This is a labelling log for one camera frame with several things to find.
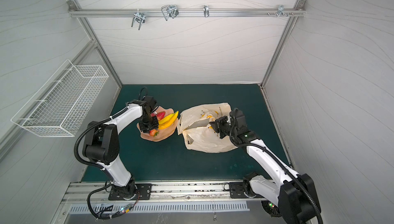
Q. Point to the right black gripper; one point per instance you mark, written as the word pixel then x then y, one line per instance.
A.
pixel 220 125

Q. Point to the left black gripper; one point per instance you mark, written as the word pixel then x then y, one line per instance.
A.
pixel 147 129

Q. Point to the yellow banana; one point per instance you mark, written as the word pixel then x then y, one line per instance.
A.
pixel 168 120

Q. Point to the banana print plastic bag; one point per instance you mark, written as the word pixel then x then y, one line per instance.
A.
pixel 194 125

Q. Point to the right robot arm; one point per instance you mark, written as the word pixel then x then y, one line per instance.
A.
pixel 293 194

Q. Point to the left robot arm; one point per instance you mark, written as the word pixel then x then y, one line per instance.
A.
pixel 102 147

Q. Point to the red strawberry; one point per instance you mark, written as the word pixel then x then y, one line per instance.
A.
pixel 153 132

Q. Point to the red apple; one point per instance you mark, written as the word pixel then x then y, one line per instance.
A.
pixel 161 115

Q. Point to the green table mat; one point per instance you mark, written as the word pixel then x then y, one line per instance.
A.
pixel 170 160

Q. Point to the white vent strip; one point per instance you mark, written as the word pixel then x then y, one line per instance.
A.
pixel 166 207

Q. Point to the metal U-bolt clamp left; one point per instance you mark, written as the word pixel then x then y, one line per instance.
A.
pixel 138 19

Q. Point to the metal u-bolt clamp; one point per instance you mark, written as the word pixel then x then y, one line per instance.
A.
pixel 169 11
pixel 138 19

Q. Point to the metal U-bolt clamp middle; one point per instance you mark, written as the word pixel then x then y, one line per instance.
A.
pixel 169 11

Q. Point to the metal hook clamp right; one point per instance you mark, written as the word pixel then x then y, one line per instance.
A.
pixel 281 12

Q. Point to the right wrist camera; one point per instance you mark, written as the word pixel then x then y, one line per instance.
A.
pixel 238 121

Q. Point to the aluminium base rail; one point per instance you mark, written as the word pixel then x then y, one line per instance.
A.
pixel 194 191

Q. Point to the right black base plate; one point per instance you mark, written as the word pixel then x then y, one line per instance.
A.
pixel 240 190

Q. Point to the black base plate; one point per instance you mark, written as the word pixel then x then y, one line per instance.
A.
pixel 138 191
pixel 240 190

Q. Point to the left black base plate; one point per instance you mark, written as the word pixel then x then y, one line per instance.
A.
pixel 138 191

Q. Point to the white wire basket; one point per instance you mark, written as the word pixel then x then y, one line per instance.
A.
pixel 60 106

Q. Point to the aluminium cross rail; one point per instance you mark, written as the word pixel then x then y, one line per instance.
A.
pixel 183 13

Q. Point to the small metal bracket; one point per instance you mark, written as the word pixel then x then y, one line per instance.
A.
pixel 206 11

